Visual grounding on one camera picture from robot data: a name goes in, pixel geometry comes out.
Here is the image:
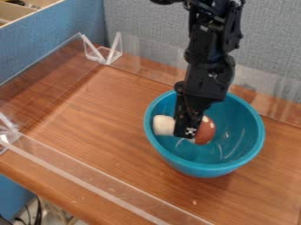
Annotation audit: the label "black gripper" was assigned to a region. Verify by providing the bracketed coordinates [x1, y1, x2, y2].
[172, 51, 235, 139]

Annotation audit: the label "brown white toy mushroom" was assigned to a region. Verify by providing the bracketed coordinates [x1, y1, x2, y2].
[152, 115, 216, 145]

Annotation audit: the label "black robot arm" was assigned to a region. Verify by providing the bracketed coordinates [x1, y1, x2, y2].
[150, 0, 246, 139]

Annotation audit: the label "blue plastic bowl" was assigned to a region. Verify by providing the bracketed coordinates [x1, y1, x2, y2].
[143, 91, 266, 178]

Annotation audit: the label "clear acrylic back barrier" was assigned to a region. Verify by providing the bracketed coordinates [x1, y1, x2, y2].
[116, 33, 301, 127]

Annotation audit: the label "clear acrylic barrier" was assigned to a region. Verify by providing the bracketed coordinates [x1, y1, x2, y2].
[0, 33, 101, 130]
[116, 33, 301, 127]
[0, 112, 212, 225]

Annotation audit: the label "clear acrylic front barrier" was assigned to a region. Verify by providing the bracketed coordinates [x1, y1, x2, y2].
[0, 112, 212, 225]

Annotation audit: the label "clear acrylic left barrier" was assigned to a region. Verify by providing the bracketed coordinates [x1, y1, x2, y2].
[0, 33, 101, 130]

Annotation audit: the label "blue partition with wooden shelf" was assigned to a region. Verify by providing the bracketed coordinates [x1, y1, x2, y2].
[0, 0, 104, 83]

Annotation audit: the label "clear acrylic corner bracket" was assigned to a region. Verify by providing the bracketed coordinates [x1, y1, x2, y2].
[80, 32, 123, 65]

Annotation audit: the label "black cables under table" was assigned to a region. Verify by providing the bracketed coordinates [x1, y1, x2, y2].
[0, 195, 44, 225]

